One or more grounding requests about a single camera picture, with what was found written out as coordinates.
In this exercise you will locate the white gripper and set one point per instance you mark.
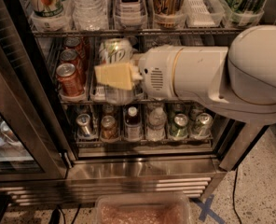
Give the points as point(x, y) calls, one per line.
point(157, 72)

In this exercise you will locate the white 7up can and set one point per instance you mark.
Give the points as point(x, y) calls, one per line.
point(115, 50)

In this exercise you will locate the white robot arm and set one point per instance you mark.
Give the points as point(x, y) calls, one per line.
point(238, 81)

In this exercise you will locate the dark drink bottle bottom shelf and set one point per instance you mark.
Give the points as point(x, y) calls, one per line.
point(133, 124)

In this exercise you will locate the tea bottle top shelf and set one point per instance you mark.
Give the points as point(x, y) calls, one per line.
point(130, 13)

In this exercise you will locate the back red soda can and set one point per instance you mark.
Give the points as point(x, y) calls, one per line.
point(77, 44)

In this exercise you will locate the red soda can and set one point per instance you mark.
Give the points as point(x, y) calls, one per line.
point(77, 44)
point(71, 56)
point(70, 80)

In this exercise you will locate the front red soda can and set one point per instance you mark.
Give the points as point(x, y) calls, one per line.
point(70, 80)

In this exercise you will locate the middle red soda can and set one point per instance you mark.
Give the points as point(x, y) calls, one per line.
point(71, 56)

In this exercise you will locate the gold can bottom shelf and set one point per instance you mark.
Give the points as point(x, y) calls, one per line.
point(108, 127)

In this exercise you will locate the water bottle bottom shelf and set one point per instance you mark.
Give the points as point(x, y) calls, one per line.
point(155, 129)

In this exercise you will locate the clear water bottle top shelf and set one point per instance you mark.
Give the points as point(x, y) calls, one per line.
point(90, 15)

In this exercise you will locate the silver can bottom shelf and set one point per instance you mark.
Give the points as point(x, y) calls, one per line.
point(84, 124)

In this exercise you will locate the left green can bottom shelf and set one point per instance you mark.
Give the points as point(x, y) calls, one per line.
point(178, 127)

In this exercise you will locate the right green can bottom shelf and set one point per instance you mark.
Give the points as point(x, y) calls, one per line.
point(202, 125)

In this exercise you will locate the stainless steel fridge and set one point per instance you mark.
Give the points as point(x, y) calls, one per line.
point(96, 168)

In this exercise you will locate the glass fridge door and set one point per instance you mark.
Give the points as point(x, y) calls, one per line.
point(27, 103)

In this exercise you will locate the clear plastic bin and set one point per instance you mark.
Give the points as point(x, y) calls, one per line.
point(143, 208)

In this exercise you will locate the blue tape cross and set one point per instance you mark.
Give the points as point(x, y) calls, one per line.
point(206, 210)

